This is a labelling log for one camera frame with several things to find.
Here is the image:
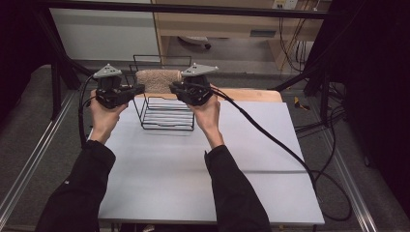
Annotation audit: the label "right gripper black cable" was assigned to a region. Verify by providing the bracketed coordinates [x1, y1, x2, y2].
[183, 81, 353, 222]

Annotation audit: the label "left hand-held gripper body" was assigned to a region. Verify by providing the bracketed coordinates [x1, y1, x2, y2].
[92, 63, 134, 110]

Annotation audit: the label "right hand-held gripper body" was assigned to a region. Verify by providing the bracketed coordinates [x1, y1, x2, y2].
[175, 63, 220, 107]

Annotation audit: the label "aluminium floor rail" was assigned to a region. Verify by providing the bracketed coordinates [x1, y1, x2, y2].
[317, 122, 379, 232]
[0, 91, 77, 221]

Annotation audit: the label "black wire basket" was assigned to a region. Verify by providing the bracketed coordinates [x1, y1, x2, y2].
[124, 54, 196, 131]

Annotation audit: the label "white cabinet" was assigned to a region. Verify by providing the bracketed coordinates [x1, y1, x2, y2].
[48, 7, 161, 63]

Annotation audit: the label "beige terry towel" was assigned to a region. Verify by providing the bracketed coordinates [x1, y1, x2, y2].
[134, 69, 184, 95]

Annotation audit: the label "wooden board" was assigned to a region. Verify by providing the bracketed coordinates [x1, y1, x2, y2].
[134, 88, 283, 103]

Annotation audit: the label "white wall socket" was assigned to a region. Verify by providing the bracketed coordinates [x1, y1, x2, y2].
[272, 0, 300, 11]

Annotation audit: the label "office chair base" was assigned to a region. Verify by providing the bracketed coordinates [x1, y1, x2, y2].
[176, 35, 213, 50]

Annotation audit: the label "black floor cables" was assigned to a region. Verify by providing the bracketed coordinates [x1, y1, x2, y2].
[294, 81, 347, 177]

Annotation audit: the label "hanging cable bundle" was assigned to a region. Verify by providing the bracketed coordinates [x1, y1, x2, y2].
[278, 15, 312, 73]

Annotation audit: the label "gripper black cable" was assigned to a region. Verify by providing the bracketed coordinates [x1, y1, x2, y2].
[183, 81, 353, 222]
[77, 74, 99, 150]

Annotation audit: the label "person's right hand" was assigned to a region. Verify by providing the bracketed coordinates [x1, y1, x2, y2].
[187, 92, 225, 150]

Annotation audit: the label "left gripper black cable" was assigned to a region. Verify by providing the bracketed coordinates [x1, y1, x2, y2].
[77, 74, 99, 150]

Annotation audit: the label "light wooden desk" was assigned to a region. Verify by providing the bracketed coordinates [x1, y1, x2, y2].
[151, 0, 334, 72]

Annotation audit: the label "black metal frame bar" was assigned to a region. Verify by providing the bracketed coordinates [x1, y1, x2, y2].
[40, 0, 344, 20]

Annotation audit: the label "person's left hand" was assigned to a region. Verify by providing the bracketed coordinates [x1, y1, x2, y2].
[88, 89, 130, 145]

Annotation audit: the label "yellow and black tape piece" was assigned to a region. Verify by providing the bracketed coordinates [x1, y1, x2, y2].
[293, 96, 311, 111]

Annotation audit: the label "black curtain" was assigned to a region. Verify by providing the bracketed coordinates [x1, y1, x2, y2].
[304, 0, 410, 221]
[0, 0, 57, 122]

